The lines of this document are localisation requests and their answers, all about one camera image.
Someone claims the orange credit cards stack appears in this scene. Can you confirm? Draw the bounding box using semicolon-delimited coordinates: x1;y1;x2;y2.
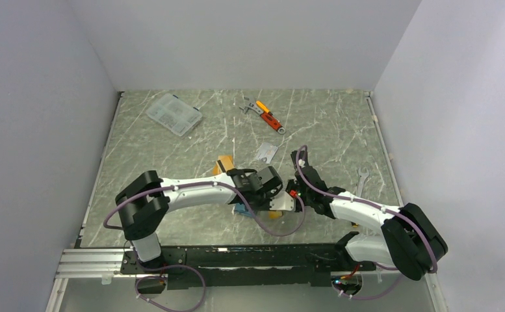
213;155;235;176

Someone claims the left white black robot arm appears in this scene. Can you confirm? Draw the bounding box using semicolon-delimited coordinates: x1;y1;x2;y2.
115;166;295;273

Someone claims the clear plastic organizer box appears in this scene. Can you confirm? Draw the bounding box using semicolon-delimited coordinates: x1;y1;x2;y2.
146;94;202;137

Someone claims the silver grey card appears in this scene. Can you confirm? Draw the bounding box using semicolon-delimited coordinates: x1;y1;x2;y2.
255;142;278;164

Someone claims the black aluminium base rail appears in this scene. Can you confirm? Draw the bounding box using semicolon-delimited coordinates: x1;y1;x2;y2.
56;243;399;290

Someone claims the silver open-end wrench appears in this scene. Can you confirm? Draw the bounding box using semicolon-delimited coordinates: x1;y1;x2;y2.
356;168;370;197

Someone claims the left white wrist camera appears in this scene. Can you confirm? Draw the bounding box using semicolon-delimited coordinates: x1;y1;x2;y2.
269;190;297;213

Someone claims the black card case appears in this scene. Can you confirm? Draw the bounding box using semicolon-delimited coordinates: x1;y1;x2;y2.
291;150;298;169

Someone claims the blue card holder wallet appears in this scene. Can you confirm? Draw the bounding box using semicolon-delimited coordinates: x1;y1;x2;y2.
232;203;255;218

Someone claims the red adjustable wrench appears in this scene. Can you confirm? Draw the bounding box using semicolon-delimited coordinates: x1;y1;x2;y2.
240;96;286;135

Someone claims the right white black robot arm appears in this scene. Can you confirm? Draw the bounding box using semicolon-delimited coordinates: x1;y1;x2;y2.
288;165;448;281

